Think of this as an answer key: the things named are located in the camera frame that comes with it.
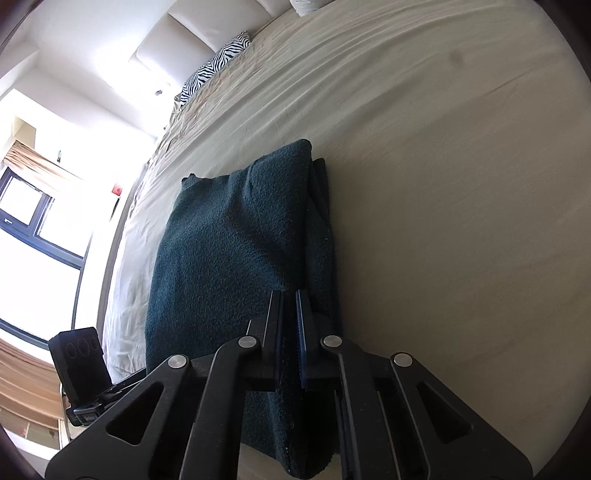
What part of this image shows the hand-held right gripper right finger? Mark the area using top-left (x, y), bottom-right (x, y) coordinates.
top-left (294, 290), bottom-right (535, 480)

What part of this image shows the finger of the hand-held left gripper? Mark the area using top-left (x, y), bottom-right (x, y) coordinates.
top-left (106, 369), bottom-right (155, 401)

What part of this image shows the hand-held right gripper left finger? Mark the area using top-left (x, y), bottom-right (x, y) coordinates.
top-left (45, 290), bottom-right (283, 480)

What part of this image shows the dark teal knit sweater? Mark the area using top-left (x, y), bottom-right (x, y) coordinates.
top-left (144, 138), bottom-right (345, 480)

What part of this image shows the brown striped curtain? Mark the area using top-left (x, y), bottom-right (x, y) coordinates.
top-left (0, 339), bottom-right (63, 418)

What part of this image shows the low shelf unit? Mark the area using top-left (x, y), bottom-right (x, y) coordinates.
top-left (9, 411), bottom-right (63, 450)

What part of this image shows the dark framed window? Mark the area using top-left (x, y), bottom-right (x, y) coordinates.
top-left (0, 168), bottom-right (90, 337)

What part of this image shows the brown striped roman blind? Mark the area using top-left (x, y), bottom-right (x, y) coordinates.
top-left (2, 142), bottom-right (84, 192)

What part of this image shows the bed with beige sheet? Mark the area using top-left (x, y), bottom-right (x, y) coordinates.
top-left (99, 0), bottom-right (583, 480)

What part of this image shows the zebra print pillow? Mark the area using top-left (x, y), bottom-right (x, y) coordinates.
top-left (180, 31), bottom-right (252, 104)

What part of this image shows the white padded headboard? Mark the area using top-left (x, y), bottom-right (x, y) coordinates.
top-left (129, 0), bottom-right (296, 88)

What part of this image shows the white pillow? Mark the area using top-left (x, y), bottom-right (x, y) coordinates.
top-left (290, 0), bottom-right (335, 17)

